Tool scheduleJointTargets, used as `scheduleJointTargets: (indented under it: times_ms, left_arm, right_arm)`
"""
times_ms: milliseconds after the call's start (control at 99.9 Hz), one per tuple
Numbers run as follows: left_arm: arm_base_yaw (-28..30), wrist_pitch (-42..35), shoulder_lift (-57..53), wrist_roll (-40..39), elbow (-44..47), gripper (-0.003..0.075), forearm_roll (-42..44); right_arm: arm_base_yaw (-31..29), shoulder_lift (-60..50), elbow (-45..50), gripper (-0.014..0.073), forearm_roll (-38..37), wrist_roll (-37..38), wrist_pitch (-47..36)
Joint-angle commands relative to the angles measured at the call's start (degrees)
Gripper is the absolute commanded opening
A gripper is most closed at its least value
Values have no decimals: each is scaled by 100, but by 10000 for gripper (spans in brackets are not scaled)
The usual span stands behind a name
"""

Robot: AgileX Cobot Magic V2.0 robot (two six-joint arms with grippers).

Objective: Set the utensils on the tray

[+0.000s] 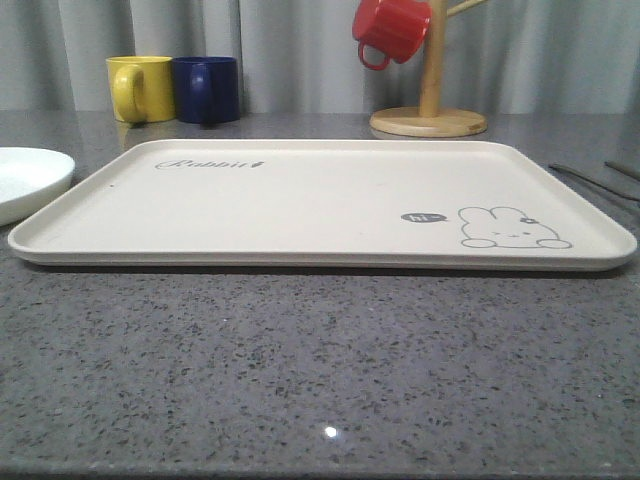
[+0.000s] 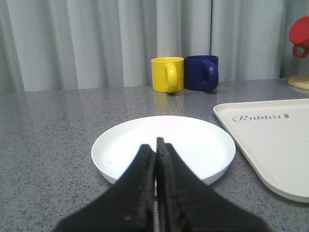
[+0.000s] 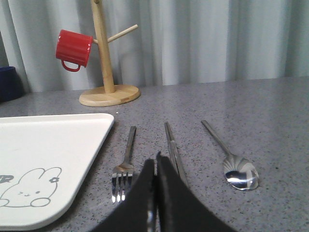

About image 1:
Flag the wooden mug tree stand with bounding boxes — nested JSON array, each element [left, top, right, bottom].
[[369, 1, 487, 138]]

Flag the silver metal spoon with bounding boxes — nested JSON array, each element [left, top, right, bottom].
[[548, 163, 639, 203]]

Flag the cream rabbit serving tray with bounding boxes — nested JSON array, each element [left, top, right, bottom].
[[8, 139, 637, 271]]

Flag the dark blue mug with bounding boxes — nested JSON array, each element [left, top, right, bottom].
[[171, 56, 241, 124]]

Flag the yellow mug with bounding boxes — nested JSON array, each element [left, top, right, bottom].
[[106, 56, 176, 124]]

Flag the red mug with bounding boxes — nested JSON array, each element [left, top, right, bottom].
[[352, 0, 432, 71]]

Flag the white round plate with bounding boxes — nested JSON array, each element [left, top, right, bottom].
[[1, 147, 75, 226]]

